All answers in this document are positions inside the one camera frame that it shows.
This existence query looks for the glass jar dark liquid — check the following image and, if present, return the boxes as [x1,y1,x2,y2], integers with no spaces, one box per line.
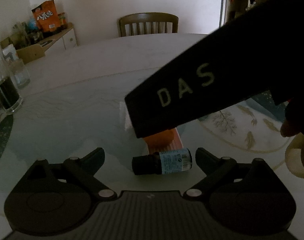
[0,46,23,115]

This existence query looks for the dark wooden chair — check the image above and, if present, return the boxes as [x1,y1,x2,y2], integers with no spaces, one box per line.
[118,12,178,37]

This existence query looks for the small dark blue-label bottle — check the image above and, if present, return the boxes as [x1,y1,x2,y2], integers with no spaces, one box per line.
[131,148,192,176]

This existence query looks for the person's right hand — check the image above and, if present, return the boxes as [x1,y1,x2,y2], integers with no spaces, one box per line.
[281,98,304,168]

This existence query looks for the white side cabinet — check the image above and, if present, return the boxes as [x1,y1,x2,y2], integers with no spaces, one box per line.
[2,22,78,65]

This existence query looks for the drinking glass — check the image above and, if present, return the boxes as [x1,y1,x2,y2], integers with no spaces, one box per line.
[10,59,30,88]

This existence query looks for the orange snack bag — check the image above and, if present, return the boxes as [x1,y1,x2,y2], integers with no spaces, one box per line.
[32,0,60,32]

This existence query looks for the brown cardboard box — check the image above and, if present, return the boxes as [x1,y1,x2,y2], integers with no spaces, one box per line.
[16,44,45,64]

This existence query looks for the small orange box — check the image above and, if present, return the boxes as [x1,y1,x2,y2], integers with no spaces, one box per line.
[143,128,183,154]

